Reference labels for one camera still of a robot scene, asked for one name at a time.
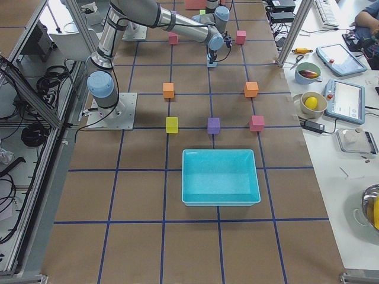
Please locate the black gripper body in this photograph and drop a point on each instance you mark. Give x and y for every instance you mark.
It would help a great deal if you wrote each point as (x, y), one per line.
(212, 52)

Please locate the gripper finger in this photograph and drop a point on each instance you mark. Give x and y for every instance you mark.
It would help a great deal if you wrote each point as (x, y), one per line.
(212, 56)

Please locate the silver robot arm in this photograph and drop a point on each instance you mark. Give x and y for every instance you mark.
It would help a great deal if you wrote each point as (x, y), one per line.
(150, 48)

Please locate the red foam block far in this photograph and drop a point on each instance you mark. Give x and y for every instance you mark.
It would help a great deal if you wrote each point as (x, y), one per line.
(240, 37)

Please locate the red foam block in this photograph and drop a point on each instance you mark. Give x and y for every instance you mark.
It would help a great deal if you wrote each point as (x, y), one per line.
(172, 38)
(240, 37)

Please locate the orange foam block front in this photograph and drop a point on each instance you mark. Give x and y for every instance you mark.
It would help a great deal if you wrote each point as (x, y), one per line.
(251, 89)

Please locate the orange foam block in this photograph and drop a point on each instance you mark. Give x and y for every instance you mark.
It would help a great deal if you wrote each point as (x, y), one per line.
(168, 90)
(251, 89)

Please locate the pink plastic tray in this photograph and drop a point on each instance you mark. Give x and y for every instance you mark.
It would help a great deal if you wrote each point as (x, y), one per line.
(202, 4)

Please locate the purple foam block right side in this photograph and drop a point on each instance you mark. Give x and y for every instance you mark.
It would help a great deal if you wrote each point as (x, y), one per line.
(213, 125)

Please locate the yellow foam block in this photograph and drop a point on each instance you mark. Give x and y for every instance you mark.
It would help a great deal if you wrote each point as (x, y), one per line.
(171, 125)

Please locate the red foam block corner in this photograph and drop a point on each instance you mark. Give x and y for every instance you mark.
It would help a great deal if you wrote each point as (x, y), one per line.
(256, 123)

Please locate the scissors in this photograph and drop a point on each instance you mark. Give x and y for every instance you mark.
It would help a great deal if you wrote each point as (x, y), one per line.
(298, 59)

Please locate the green bowl with fruit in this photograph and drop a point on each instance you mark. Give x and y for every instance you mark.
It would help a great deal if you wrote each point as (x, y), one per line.
(307, 73)

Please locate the beige bowl with lemon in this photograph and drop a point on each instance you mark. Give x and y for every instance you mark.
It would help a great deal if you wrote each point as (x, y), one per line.
(312, 105)

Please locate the blue teach pendant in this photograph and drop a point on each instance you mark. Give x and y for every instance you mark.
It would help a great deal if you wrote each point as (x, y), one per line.
(345, 101)
(340, 60)

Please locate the teal plastic tray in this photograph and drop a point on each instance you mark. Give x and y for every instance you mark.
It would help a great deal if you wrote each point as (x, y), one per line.
(225, 177)

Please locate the black power adapter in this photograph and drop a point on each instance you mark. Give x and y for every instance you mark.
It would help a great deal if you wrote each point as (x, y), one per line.
(313, 126)

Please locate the digital kitchen scale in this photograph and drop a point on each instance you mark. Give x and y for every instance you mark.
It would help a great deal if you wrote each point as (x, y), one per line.
(356, 141)

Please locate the metal bowl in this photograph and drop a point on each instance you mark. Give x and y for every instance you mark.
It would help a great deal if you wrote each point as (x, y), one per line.
(369, 203)

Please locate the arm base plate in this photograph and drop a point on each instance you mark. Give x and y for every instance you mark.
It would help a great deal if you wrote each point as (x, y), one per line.
(122, 118)
(135, 32)

